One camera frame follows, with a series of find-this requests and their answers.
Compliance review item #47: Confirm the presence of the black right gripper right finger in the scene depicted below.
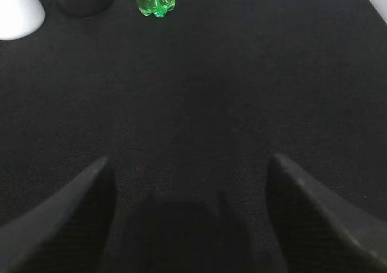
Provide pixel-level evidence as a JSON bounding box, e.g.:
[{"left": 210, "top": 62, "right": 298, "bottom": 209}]
[{"left": 265, "top": 154, "right": 386, "bottom": 272}]

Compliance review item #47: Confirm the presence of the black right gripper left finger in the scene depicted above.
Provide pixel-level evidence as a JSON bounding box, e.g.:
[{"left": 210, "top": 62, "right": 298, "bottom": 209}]
[{"left": 1, "top": 157, "right": 117, "bottom": 272}]

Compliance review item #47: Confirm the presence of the black tablecloth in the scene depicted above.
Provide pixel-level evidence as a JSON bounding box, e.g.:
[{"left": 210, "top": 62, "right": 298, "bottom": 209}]
[{"left": 1, "top": 0, "right": 386, "bottom": 272}]

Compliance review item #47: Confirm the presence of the white ceramic mug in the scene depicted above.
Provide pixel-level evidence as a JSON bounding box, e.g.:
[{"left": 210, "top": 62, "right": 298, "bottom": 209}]
[{"left": 1, "top": 0, "right": 45, "bottom": 41}]

